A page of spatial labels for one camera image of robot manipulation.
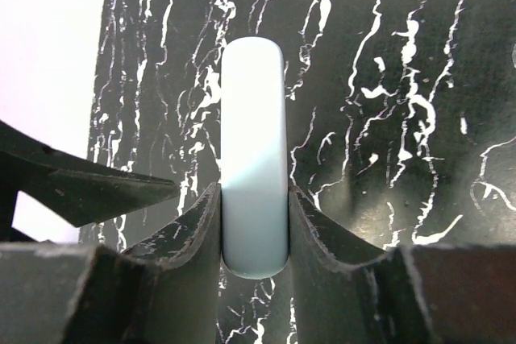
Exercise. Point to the black marble pattern mat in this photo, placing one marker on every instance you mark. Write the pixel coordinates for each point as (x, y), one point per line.
(401, 113)

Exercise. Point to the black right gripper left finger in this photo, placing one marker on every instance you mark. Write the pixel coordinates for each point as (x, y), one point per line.
(164, 289)

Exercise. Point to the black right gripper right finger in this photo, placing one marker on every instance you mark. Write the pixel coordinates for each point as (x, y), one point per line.
(349, 291)

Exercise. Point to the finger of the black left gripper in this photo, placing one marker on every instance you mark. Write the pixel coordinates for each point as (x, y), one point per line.
(80, 191)

